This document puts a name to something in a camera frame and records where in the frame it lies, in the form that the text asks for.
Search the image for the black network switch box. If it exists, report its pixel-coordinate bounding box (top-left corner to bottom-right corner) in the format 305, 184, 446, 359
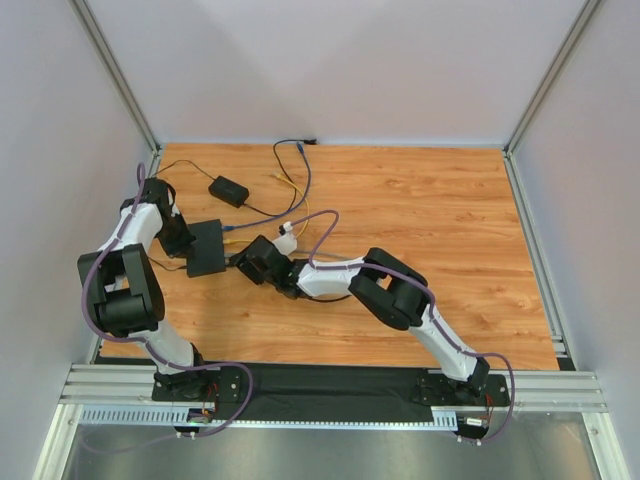
186, 219, 226, 278

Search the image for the yellow ethernet cable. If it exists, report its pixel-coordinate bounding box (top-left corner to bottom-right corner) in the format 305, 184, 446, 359
222, 172, 311, 246

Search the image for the blue ethernet cable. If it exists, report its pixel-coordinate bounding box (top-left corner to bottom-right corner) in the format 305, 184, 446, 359
221, 141, 314, 234

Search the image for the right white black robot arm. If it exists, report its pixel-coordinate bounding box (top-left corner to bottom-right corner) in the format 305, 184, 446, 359
229, 236, 490, 397

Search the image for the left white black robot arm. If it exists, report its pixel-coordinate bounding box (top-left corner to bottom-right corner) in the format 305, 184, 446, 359
77, 178, 206, 400

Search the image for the black power adapter brick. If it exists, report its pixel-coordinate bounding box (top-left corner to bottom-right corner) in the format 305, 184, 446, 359
208, 176, 250, 208

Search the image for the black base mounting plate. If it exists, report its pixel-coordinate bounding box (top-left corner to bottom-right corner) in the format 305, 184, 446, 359
152, 363, 511, 407

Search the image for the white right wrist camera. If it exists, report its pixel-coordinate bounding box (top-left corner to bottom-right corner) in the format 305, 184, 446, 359
272, 222, 298, 256

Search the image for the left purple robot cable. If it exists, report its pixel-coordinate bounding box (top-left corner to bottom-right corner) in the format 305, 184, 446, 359
81, 162, 254, 454

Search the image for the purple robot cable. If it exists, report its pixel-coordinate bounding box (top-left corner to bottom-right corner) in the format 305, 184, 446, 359
81, 162, 254, 454
292, 209, 516, 447

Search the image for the black power cord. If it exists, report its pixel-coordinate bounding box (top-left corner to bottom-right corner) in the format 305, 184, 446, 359
149, 137, 319, 274

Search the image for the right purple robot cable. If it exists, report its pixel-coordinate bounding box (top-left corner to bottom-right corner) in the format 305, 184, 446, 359
292, 209, 516, 447

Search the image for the grey slotted cable duct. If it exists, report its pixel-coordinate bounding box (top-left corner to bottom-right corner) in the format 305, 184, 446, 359
79, 405, 489, 432

